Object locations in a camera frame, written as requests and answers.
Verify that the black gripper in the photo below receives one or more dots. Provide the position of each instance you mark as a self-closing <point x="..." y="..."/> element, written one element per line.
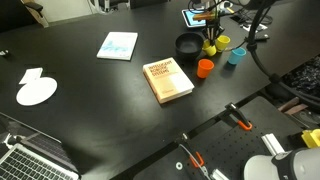
<point x="212" y="29"/>

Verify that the yellow plastic cup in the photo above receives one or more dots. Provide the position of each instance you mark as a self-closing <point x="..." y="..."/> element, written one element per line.
<point x="222" y="42"/>

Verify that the blue plastic cup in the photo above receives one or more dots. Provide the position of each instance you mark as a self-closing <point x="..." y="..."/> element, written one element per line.
<point x="236" y="55"/>

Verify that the orange plastic cup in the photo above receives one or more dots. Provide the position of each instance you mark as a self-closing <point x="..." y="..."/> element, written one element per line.
<point x="205" y="66"/>

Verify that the yellow-green plastic cup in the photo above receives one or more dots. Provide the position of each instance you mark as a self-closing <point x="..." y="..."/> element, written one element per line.
<point x="209" y="50"/>

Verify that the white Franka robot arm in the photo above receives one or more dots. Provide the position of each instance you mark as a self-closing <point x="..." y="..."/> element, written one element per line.
<point x="299" y="164"/>

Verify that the stacked black bowls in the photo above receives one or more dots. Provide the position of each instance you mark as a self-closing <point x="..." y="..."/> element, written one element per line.
<point x="188" y="45"/>

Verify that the black device on table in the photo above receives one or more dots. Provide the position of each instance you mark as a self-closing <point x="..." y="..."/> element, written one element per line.
<point x="258" y="38"/>

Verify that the orange textbook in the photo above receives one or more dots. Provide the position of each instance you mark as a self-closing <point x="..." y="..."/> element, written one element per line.
<point x="167" y="80"/>

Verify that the orange black clamp far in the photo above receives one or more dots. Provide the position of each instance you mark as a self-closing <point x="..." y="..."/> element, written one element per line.
<point x="238" y="116"/>

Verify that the orange black clamp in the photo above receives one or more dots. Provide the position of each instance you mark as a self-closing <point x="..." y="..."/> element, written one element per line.
<point x="238" y="116"/>
<point x="194" y="156"/>

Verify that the light blue white book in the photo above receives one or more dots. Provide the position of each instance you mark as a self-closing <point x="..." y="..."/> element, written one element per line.
<point x="118" y="45"/>

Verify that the black perforated mounting board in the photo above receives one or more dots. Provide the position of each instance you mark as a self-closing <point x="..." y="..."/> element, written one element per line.
<point x="226" y="148"/>

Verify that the orange black clamp near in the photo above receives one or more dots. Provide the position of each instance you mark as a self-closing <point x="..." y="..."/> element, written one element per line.
<point x="194" y="156"/>

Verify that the yellow plastic block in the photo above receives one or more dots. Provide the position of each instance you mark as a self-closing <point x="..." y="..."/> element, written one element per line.
<point x="311" y="138"/>

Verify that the white paper napkin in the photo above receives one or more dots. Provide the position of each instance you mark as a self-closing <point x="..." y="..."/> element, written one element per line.
<point x="31" y="75"/>

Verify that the white round paper plate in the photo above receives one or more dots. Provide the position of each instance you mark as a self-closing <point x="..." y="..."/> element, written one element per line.
<point x="36" y="91"/>

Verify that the silver laptop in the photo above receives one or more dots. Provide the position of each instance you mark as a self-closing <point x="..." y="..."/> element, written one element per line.
<point x="29" y="154"/>

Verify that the tablet with white frame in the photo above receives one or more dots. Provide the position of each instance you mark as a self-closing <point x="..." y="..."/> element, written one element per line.
<point x="190" y="22"/>

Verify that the silver aluminium bracket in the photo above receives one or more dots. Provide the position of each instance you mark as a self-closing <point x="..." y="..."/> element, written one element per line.
<point x="272" y="144"/>

